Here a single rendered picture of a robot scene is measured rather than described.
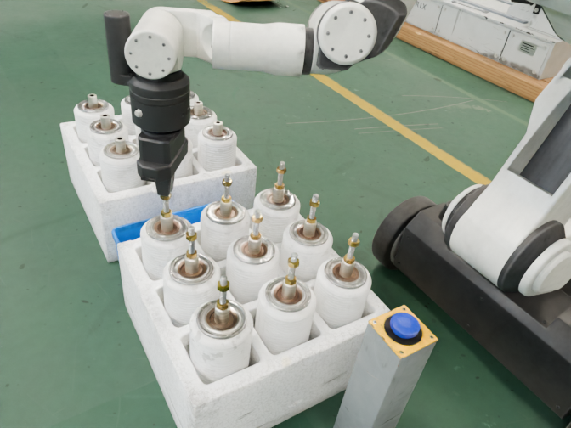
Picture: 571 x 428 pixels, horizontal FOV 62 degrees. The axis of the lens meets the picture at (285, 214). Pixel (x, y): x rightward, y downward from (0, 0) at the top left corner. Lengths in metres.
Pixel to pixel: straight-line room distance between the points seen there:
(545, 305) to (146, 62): 0.83
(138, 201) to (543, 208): 0.81
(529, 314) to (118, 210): 0.87
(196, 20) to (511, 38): 2.18
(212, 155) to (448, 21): 2.06
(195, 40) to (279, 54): 0.14
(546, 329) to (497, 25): 2.03
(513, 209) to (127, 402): 0.75
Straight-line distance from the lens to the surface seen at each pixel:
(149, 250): 0.89
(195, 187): 1.16
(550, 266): 0.84
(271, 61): 0.70
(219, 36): 0.69
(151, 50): 0.67
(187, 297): 0.80
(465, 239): 0.86
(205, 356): 0.75
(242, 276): 0.84
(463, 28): 2.93
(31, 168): 1.59
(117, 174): 1.12
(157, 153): 0.76
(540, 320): 1.02
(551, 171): 0.90
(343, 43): 0.67
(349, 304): 0.83
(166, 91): 0.71
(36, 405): 1.01
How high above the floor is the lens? 0.82
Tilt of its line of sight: 37 degrees down
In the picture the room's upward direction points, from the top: 8 degrees clockwise
